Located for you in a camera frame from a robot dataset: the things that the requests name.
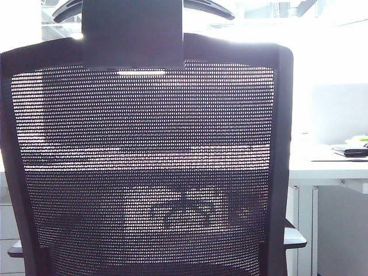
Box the black mesh office chair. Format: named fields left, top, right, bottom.
left=0, top=0, right=308, bottom=276

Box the grey desk partition panel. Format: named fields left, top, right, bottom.
left=311, top=83, right=368, bottom=145

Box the black wallet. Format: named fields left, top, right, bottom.
left=330, top=145, right=368, bottom=158

